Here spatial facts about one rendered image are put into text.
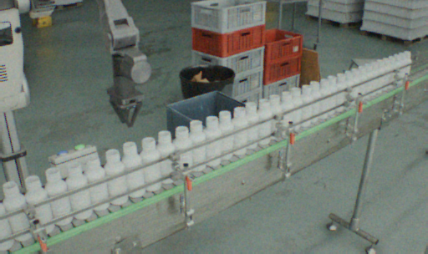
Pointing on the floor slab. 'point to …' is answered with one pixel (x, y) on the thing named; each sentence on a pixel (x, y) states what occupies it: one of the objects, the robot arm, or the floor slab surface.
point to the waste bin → (190, 89)
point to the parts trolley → (294, 10)
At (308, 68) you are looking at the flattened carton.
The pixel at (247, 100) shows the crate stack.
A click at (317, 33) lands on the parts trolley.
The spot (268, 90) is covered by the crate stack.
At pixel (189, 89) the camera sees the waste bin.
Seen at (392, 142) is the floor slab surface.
